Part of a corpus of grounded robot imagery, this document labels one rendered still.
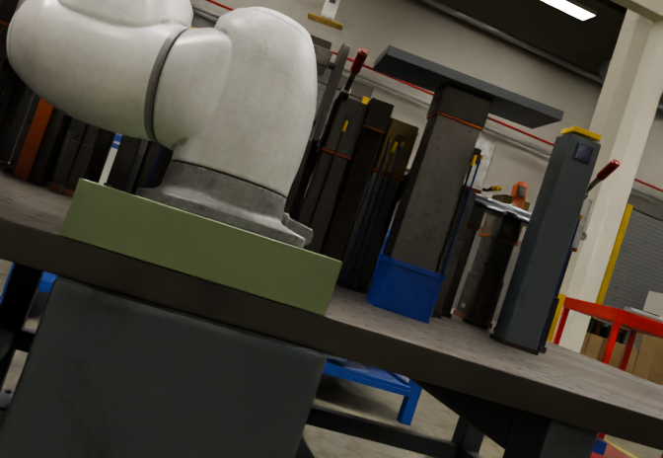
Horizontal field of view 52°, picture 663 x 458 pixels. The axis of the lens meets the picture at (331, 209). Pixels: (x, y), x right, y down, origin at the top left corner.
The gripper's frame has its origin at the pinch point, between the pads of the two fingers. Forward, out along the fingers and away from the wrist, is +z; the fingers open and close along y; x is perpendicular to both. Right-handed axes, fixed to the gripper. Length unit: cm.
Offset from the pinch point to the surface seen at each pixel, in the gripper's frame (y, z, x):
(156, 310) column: -82, 65, 3
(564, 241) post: -21, 36, -60
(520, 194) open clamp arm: 28, 22, -64
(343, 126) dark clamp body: -13.2, 27.9, -11.3
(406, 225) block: -23, 44, -29
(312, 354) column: -78, 65, -14
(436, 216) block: -23, 40, -34
